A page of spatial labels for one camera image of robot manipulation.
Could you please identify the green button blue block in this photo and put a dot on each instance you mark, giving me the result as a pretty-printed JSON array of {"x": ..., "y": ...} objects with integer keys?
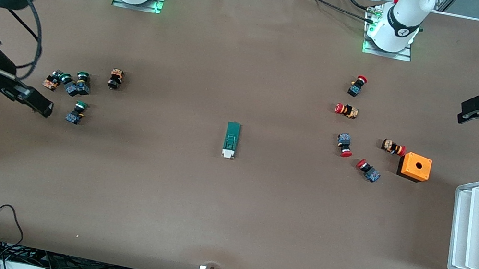
[
  {"x": 83, "y": 85},
  {"x": 70, "y": 86},
  {"x": 75, "y": 114}
]

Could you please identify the red mushroom button orange block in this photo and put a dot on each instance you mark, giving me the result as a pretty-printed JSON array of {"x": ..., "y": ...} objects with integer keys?
[
  {"x": 392, "y": 147},
  {"x": 348, "y": 111}
]

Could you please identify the red mushroom button blue block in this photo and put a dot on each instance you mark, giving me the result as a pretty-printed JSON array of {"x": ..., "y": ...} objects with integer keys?
[
  {"x": 344, "y": 142},
  {"x": 356, "y": 87},
  {"x": 369, "y": 172}
]

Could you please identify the brown table cover sheet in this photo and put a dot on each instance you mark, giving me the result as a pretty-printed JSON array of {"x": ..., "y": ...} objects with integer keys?
[{"x": 227, "y": 210}]

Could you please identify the orange button enclosure box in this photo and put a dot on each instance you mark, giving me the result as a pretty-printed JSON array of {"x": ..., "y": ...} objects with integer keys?
[{"x": 415, "y": 166}]

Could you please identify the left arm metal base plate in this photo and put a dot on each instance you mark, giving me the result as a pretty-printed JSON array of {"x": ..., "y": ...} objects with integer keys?
[{"x": 379, "y": 53}]

